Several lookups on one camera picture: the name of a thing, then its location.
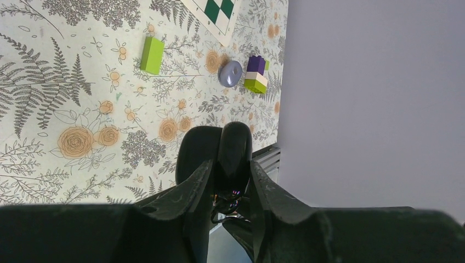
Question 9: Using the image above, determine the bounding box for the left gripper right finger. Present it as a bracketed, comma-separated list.
[249, 162, 464, 262]

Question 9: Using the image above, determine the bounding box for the floral patterned table mat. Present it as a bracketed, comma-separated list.
[1, 1, 289, 205]

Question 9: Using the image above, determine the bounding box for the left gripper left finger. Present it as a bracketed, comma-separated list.
[1, 160, 213, 262]

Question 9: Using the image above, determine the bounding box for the purple earbud charging case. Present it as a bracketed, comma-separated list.
[218, 60, 243, 88]

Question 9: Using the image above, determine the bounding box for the black earbud charging case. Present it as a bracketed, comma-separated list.
[175, 122, 252, 215]

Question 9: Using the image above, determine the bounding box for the green white chessboard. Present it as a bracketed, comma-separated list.
[182, 0, 242, 47]

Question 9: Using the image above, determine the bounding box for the lime green block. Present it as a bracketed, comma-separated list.
[140, 37, 165, 75]

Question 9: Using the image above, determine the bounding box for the purple green block stack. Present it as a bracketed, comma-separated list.
[243, 55, 269, 94]

